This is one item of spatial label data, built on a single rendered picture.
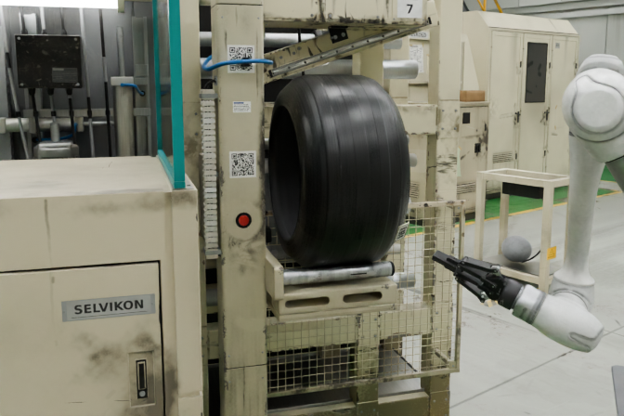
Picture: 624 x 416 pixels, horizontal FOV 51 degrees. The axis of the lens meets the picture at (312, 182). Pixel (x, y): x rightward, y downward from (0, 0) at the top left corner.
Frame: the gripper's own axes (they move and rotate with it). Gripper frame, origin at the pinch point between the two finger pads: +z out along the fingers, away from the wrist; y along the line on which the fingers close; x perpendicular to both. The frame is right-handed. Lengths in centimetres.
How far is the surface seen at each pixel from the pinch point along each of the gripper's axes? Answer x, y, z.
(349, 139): -2.2, -23.6, 34.0
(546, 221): 249, 146, -6
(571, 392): 106, 130, -56
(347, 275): -7.2, 16.2, 23.5
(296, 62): 39, -14, 78
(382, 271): 0.7, 16.0, 16.4
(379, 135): 4.7, -24.2, 28.9
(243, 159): -12, -9, 60
